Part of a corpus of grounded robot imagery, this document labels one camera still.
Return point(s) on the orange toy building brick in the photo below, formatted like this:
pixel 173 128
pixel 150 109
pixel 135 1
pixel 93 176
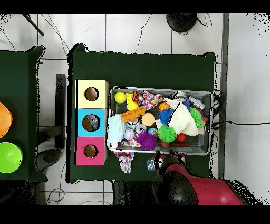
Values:
pixel 133 113

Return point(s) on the black rod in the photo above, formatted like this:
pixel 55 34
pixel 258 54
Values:
pixel 33 25

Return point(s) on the yellow ball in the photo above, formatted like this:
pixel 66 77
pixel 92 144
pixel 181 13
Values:
pixel 120 97
pixel 132 105

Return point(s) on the green spiky rubber ball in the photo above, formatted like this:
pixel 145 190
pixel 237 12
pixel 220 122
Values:
pixel 167 133

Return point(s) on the blue spiky rubber ball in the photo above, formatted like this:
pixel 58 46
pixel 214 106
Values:
pixel 165 116

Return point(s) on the wooden box with three holes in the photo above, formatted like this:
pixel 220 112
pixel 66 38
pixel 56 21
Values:
pixel 101 101

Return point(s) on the purple spiky rubber toy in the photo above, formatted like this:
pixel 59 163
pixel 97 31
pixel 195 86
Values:
pixel 146 140

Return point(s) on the black round stand base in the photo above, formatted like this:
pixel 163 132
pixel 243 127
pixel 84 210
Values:
pixel 181 22

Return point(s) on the cream knitted cloth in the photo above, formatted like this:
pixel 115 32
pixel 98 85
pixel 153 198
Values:
pixel 183 120

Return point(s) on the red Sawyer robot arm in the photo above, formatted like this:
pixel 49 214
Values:
pixel 206 190

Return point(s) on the colourful dotted cloth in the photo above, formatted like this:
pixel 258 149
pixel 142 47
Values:
pixel 125 161

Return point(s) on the orange plastic bowl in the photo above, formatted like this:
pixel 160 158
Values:
pixel 4 120

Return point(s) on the green plastic bowl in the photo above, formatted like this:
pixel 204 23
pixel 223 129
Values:
pixel 9 157

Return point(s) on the green spiky caterpillar toy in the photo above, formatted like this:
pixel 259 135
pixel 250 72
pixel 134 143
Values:
pixel 197 117

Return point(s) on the light blue knitted cloth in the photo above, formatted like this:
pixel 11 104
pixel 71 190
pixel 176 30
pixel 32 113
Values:
pixel 115 129

